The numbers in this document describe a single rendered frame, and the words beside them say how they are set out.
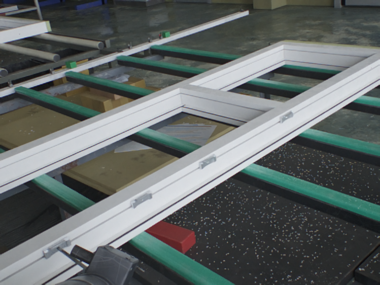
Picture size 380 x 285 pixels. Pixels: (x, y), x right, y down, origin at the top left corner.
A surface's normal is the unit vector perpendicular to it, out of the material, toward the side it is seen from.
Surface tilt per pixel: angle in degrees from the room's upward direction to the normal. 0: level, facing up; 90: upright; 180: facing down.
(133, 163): 0
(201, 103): 90
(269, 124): 90
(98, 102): 90
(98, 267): 55
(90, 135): 90
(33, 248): 0
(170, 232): 0
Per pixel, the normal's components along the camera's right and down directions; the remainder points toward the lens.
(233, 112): -0.71, 0.37
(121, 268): -0.04, -0.17
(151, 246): -0.12, -0.90
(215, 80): 0.70, 0.23
